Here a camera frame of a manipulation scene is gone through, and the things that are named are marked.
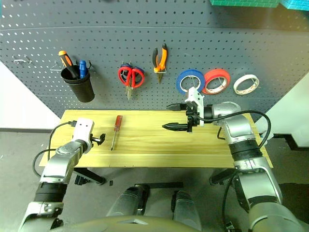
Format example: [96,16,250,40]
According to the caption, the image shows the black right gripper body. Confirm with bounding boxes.
[184,101,201,133]

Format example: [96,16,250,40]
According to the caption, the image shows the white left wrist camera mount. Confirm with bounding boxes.
[71,117,95,145]

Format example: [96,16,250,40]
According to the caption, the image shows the blue handled tool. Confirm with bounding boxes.
[79,59,88,79]

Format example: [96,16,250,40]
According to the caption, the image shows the black table leg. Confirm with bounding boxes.
[72,168,106,186]
[209,168,236,186]

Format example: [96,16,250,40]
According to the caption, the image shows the red handled screwdriver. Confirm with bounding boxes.
[110,115,123,151]

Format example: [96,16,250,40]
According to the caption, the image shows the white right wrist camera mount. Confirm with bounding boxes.
[184,87,206,128]

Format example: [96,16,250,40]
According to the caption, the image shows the silver metal double hook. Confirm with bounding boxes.
[13,55,32,65]

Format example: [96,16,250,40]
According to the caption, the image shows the silver wire triangle hook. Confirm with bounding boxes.
[50,60,62,72]

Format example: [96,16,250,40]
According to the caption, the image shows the white tape roll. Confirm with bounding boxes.
[233,74,260,95]

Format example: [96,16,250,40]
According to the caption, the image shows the red handled scissors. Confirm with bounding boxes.
[117,66,145,101]

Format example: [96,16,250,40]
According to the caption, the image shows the red tape roll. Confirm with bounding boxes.
[201,68,231,95]

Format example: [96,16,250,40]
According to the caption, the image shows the silver robot torso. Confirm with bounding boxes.
[48,215,242,232]

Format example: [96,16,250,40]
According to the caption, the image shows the teal plastic crate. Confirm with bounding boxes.
[209,0,281,8]
[281,0,309,11]

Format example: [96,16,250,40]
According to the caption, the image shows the blue tape roll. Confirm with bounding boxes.
[175,69,205,95]

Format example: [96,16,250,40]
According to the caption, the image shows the silver robot left leg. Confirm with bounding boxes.
[106,185,150,218]

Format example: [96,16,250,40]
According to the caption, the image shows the orange black needle-nose pliers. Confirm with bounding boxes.
[152,43,168,84]

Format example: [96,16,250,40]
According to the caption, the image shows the grey metal pegboard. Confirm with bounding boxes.
[0,0,309,121]

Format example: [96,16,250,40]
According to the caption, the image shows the silver robot right leg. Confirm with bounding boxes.
[171,190,202,230]

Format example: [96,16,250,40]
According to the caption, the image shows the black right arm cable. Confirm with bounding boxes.
[200,110,272,148]

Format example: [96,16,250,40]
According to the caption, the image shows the orange black handled screwdriver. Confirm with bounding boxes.
[58,50,80,80]

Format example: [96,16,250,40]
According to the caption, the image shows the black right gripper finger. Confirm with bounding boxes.
[161,122,188,132]
[166,102,187,112]

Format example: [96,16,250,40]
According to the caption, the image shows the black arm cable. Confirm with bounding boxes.
[200,110,272,148]
[32,120,78,178]

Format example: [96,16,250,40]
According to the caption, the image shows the black robot body cable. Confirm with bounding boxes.
[222,170,239,223]

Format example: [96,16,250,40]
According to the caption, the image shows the black floor bar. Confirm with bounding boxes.
[135,182,183,189]

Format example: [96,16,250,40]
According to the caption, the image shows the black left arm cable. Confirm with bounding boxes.
[32,120,78,178]

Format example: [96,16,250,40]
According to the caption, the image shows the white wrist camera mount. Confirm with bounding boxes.
[184,87,206,128]
[71,117,95,145]

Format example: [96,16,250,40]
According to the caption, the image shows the silver robot leg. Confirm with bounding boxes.
[171,190,202,230]
[106,185,150,218]

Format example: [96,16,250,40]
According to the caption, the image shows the black plastic cup holder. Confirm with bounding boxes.
[60,67,95,102]

